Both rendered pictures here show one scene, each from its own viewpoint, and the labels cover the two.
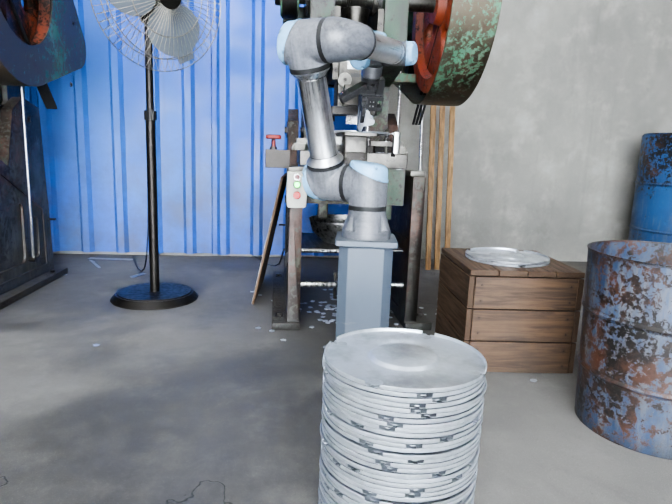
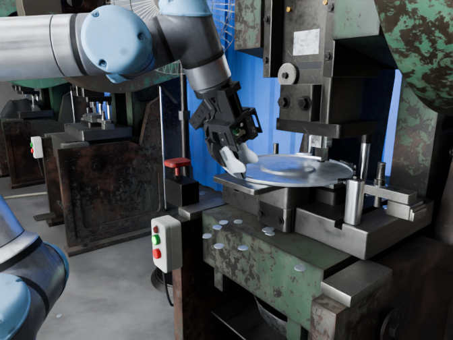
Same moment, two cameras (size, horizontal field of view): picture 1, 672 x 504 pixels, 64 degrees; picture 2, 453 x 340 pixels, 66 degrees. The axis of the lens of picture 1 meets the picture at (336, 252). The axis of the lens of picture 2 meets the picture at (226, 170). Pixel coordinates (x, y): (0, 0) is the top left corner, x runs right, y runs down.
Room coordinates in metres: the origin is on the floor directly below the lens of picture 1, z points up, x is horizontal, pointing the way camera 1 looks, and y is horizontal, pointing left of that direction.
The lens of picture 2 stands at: (1.72, -0.66, 0.98)
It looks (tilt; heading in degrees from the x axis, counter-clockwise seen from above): 14 degrees down; 58
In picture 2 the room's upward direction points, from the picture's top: straight up
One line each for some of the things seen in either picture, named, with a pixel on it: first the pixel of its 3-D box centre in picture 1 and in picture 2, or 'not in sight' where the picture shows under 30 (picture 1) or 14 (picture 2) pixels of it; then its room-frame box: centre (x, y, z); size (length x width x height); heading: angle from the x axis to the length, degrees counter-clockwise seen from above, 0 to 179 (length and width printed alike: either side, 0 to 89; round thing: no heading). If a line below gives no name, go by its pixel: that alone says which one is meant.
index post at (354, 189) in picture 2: (396, 142); (354, 199); (2.29, -0.23, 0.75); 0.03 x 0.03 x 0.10; 7
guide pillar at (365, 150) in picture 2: not in sight; (364, 154); (2.47, -0.12, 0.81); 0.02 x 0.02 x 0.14
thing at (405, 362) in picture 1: (404, 356); not in sight; (0.93, -0.13, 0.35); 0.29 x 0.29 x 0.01
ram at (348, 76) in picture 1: (354, 71); (317, 56); (2.36, -0.05, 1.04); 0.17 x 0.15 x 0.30; 7
